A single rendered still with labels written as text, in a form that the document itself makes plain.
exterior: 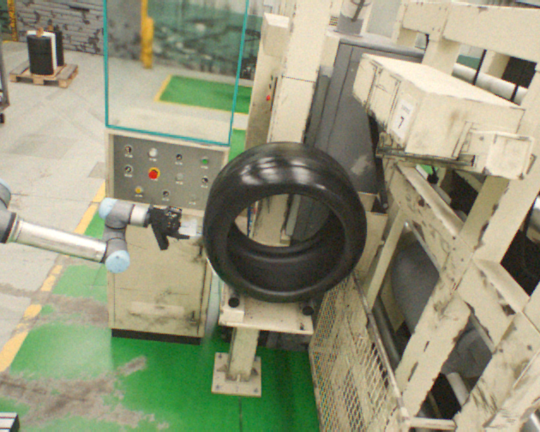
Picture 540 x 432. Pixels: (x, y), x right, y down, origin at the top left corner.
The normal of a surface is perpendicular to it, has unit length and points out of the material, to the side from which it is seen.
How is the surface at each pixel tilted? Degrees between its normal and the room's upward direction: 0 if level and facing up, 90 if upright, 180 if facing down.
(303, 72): 90
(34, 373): 0
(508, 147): 72
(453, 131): 90
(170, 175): 90
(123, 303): 90
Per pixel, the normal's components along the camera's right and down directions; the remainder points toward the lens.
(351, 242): 0.22, 0.47
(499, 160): 0.08, 0.20
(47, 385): 0.18, -0.86
